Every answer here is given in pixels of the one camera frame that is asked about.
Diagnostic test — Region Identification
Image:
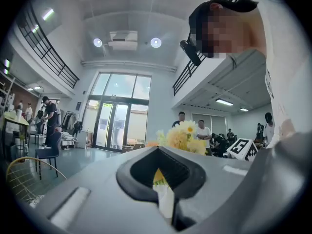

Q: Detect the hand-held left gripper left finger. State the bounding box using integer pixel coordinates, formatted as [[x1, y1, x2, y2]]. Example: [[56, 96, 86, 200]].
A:
[[116, 146, 159, 202]]

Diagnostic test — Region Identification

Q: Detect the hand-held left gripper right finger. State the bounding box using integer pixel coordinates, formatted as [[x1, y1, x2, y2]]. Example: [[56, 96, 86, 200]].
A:
[[157, 146, 208, 200]]

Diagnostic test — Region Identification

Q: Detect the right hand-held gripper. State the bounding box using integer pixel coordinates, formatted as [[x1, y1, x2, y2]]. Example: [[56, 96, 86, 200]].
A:
[[223, 137, 259, 162]]

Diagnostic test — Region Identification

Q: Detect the yellow and white flowers bouquet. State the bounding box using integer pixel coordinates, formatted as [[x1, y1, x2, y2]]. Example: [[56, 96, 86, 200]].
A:
[[146, 120, 208, 219]]

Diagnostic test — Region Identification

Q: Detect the glass double door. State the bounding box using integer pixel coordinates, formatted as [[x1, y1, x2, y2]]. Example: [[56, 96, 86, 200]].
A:
[[92, 101, 132, 153]]

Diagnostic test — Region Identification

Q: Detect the white cabinet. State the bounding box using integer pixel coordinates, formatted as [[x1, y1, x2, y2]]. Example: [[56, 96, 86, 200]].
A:
[[77, 130, 94, 150]]

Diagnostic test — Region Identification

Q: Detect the clothes rack with garments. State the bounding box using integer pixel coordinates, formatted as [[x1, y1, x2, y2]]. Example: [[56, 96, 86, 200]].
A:
[[60, 110, 84, 137]]

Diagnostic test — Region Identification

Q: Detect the dark blue chair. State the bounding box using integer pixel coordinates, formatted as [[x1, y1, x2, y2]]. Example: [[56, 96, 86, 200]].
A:
[[35, 131, 63, 180]]

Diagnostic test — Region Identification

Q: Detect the person's white shirt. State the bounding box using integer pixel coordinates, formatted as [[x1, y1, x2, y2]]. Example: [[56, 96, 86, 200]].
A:
[[254, 0, 312, 149]]

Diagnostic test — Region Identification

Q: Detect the black balcony railing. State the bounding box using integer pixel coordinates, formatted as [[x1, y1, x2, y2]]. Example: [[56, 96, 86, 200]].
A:
[[172, 49, 208, 97], [15, 3, 80, 90]]

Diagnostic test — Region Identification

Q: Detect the person's head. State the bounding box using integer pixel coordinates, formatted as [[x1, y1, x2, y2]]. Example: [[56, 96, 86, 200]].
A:
[[188, 0, 267, 59]]

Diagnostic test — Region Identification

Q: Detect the pale yellow table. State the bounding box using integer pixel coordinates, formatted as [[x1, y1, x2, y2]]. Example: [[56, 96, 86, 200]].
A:
[[1, 111, 30, 159]]

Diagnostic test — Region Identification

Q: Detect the white ceiling air conditioner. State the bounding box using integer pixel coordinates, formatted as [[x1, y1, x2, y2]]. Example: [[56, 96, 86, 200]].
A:
[[106, 30, 138, 51]]

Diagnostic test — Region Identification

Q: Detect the black head-worn camera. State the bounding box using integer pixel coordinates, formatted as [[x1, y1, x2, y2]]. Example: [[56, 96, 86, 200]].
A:
[[179, 39, 202, 66]]

